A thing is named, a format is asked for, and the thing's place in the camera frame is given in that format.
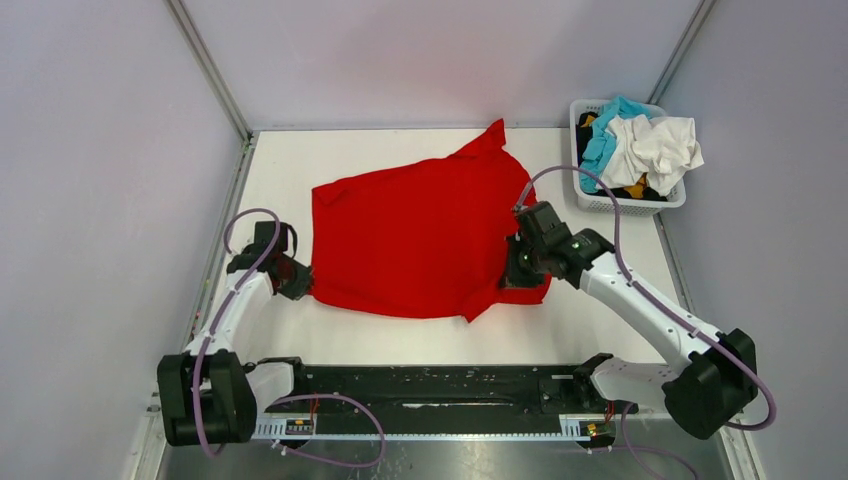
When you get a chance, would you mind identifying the red t shirt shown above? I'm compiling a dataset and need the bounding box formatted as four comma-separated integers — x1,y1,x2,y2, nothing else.
311,121,551,321

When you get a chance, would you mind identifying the white plastic laundry basket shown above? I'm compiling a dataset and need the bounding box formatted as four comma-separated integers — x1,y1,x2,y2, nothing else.
569,99,687,217

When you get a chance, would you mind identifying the white slotted cable duct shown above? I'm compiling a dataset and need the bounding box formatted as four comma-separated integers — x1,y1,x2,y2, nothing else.
251,415,614,443

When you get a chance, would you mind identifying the white t shirt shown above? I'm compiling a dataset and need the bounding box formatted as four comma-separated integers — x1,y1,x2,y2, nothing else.
600,115,704,196

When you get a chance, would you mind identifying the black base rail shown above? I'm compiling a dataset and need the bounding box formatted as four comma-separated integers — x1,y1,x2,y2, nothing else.
257,364,626,438

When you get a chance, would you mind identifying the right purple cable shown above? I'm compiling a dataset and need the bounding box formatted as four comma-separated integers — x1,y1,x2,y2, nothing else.
513,165,778,480

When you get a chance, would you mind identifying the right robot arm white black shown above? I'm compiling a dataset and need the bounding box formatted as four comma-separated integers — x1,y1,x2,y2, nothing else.
503,202,760,440

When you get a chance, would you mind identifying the yellow garment in basket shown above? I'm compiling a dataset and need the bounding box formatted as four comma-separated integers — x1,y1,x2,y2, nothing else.
623,174,649,200

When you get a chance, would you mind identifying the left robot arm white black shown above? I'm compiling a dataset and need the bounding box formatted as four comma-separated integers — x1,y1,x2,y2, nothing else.
157,220,313,447

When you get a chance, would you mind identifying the teal t shirt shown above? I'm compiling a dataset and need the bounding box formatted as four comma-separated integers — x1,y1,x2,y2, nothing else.
582,96,654,178

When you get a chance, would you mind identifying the black t shirt in basket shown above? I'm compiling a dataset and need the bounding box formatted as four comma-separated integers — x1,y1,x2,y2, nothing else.
575,111,668,202

